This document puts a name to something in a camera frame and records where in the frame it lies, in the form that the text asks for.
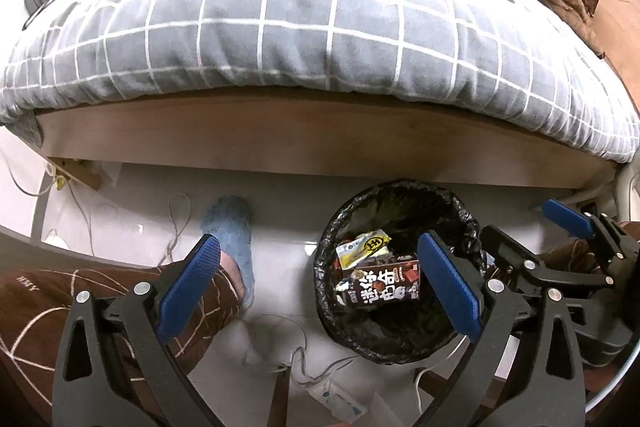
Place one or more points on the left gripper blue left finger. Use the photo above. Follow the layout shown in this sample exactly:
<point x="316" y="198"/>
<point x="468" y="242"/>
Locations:
<point x="181" y="286"/>

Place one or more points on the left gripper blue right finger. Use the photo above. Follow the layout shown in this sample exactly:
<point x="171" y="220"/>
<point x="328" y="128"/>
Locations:
<point x="456" y="284"/>

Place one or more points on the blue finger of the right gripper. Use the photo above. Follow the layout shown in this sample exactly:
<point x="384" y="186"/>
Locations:
<point x="575" y="223"/>

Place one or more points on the dark cookie box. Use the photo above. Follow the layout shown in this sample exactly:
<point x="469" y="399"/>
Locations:
<point x="368" y="286"/>

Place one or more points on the yellow black snack wrapper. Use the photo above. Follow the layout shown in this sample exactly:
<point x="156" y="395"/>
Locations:
<point x="364" y="246"/>

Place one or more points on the black lined trash bin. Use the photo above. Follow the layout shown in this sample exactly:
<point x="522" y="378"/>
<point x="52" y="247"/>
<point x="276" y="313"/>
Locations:
<point x="405" y="331"/>

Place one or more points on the beige chair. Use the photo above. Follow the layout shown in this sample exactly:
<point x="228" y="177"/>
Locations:
<point x="624" y="184"/>

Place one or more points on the blue slipper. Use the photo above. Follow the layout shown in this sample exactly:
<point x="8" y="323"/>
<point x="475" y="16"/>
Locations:
<point x="229" y="221"/>

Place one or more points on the white power adapter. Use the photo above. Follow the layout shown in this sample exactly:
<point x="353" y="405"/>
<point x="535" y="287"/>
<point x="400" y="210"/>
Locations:
<point x="338" y="401"/>

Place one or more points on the brown patterned trouser leg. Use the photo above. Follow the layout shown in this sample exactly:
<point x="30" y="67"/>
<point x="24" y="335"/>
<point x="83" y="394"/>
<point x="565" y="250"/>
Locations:
<point x="35" y="305"/>

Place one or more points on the wooden headboard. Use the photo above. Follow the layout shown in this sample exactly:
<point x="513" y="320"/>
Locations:
<point x="616" y="24"/>

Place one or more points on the grey checked bed sheet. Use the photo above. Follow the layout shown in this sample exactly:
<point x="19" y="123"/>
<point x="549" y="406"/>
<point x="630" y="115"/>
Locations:
<point x="511" y="60"/>

